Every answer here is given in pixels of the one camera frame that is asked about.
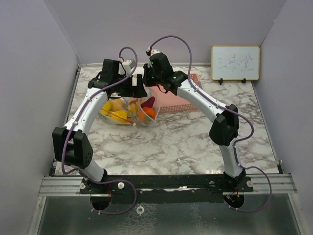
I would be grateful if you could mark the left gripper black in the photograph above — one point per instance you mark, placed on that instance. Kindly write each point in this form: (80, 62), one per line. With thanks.
(134, 91)

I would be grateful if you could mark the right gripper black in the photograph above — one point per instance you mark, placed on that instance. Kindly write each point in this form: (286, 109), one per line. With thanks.
(146, 69)

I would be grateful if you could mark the dark red fruit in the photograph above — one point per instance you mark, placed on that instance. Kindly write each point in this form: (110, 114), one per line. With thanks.
(148, 103)

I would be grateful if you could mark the yellow orange peach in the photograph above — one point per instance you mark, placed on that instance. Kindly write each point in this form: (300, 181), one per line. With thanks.
(118, 104)

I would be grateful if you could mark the yellow orange fruit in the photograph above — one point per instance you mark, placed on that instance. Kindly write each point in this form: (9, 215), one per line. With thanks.
(105, 110)

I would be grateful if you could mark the clear bag red zipper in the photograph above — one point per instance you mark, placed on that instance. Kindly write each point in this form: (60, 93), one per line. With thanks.
(113, 121)

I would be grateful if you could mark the clear bag white zipper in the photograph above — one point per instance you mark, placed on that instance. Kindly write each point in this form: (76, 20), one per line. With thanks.
(134, 105)

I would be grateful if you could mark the yellow bell pepper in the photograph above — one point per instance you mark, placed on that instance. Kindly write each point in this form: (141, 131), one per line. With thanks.
(121, 116)

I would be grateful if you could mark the orange persimmon green leaf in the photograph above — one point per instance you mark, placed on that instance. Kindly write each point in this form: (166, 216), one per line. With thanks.
(146, 114)

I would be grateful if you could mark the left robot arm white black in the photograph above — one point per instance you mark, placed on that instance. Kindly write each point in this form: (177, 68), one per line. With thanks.
(70, 142)

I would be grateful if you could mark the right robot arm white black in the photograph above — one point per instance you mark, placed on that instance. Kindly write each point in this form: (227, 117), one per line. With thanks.
(225, 123)

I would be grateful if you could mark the pink plastic basket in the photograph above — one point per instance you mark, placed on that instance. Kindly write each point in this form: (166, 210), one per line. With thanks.
(170, 103)

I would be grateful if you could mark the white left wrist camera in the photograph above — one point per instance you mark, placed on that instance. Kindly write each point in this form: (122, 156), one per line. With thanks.
(126, 66)

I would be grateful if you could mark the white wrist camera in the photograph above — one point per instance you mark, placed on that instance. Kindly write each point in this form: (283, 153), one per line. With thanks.
(150, 52)
(126, 66)

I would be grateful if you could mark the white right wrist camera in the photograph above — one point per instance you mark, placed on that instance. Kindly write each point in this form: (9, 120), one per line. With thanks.
(150, 52)

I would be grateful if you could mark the small whiteboard wooden frame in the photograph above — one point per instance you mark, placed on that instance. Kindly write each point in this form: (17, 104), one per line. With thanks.
(235, 63)

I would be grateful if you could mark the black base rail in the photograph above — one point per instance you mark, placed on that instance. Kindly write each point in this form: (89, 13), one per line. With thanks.
(164, 189)

